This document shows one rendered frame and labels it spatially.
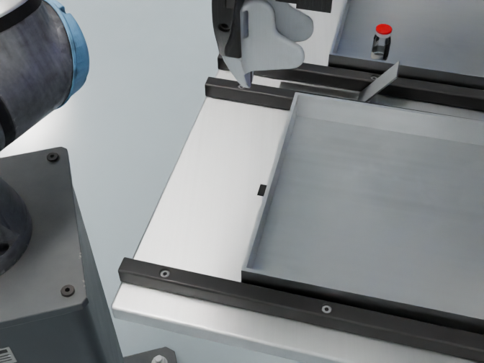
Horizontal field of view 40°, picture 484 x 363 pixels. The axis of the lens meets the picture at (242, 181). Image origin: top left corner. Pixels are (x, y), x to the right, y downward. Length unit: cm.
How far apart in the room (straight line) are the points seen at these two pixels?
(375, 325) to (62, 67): 43
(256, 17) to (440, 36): 53
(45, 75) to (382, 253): 40
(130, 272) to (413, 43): 51
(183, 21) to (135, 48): 23
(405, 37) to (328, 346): 48
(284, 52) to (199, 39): 197
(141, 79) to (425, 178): 164
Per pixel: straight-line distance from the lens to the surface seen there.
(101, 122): 216
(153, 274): 65
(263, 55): 50
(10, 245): 81
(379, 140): 80
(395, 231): 71
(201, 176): 75
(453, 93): 85
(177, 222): 71
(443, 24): 100
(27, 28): 75
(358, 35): 95
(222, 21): 46
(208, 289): 63
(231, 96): 83
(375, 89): 82
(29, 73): 75
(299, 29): 52
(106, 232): 185
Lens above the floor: 143
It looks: 48 degrees down
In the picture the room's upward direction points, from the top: 1 degrees counter-clockwise
